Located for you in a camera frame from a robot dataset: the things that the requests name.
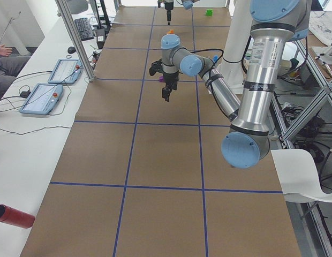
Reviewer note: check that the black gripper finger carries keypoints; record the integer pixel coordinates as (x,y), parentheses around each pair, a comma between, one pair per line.
(173,86)
(165,93)

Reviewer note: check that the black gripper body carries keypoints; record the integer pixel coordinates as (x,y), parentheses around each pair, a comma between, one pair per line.
(168,8)
(171,77)

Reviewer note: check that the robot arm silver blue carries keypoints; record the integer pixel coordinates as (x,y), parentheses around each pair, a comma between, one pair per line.
(274,23)
(187,4)

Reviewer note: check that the green block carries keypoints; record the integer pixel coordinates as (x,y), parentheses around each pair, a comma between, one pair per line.
(209,12)

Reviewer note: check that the black power adapter box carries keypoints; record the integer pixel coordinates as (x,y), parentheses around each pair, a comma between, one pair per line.
(100,37)

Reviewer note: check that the black keyboard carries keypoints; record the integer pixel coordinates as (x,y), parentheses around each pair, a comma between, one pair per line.
(84,29)

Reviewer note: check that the teach pendant far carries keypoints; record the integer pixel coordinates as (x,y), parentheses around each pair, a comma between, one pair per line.
(66,71)

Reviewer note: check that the teach pendant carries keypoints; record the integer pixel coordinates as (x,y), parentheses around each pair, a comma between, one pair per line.
(42,99)
(66,71)

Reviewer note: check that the black computer mouse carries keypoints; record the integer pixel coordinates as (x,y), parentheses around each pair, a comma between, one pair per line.
(71,50)

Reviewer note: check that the teach pendant near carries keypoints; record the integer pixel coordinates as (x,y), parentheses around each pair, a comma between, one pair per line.
(42,99)

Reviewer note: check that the seated person grey trousers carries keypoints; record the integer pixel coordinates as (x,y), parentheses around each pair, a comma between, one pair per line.
(10,67)

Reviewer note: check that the red cylinder tube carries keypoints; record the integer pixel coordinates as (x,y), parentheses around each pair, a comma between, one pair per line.
(12,216)

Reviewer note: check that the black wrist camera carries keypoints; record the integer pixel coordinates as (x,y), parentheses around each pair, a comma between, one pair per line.
(156,67)

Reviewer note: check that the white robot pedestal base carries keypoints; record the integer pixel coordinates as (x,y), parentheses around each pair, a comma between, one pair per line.
(238,35)

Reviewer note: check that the aluminium frame post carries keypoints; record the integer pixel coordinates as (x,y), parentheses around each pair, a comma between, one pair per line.
(75,38)

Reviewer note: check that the aluminium frame truss right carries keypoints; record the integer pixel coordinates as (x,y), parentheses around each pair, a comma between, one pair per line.
(302,114)

